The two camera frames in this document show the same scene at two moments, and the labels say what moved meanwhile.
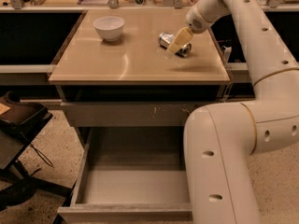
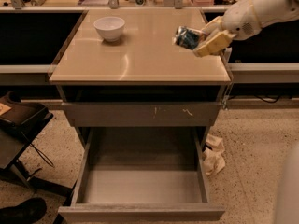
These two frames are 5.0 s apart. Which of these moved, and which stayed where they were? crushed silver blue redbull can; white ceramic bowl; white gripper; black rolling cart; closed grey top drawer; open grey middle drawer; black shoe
Moved: black shoe; crushed silver blue redbull can; white gripper
Stayed: black rolling cart; closed grey top drawer; white ceramic bowl; open grey middle drawer
